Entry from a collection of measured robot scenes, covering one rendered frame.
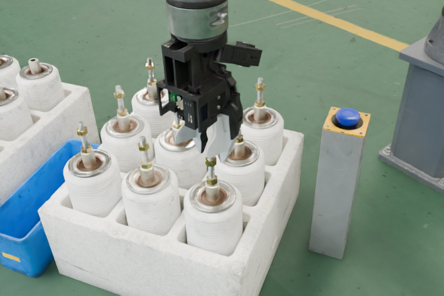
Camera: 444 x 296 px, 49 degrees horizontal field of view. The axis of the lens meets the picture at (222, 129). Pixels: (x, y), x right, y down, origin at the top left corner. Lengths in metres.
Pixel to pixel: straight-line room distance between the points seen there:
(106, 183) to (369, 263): 0.54
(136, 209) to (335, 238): 0.40
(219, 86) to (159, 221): 0.31
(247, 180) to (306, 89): 0.73
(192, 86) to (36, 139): 0.59
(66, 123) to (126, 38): 0.75
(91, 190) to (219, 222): 0.24
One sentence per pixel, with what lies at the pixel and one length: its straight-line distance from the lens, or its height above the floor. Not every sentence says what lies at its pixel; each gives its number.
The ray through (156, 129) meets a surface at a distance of 1.05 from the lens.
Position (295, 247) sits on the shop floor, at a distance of 1.07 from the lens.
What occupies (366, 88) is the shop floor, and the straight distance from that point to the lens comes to 1.59.
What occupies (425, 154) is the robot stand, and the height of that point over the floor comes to 0.07.
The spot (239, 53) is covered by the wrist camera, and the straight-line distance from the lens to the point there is 0.67.
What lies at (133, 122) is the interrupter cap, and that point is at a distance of 0.98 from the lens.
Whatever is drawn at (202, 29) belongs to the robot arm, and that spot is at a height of 0.56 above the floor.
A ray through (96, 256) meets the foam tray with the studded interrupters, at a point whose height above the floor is 0.10.
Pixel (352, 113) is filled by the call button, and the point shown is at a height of 0.33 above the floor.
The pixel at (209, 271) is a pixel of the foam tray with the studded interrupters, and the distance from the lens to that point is 0.82.
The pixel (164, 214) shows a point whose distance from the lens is 0.85.
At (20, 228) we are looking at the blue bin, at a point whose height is 0.04.
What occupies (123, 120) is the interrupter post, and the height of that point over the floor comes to 0.27.
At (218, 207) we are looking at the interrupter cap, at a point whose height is 0.25.
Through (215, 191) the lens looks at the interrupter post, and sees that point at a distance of 0.78.
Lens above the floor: 0.81
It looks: 36 degrees down
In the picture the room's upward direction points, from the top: 2 degrees counter-clockwise
